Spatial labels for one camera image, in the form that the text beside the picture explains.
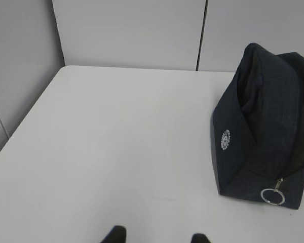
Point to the navy blue lunch bag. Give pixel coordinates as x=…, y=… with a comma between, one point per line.
x=258, y=130

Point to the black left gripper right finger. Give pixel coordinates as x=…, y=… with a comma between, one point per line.
x=199, y=238

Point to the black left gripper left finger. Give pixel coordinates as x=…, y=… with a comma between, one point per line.
x=116, y=235

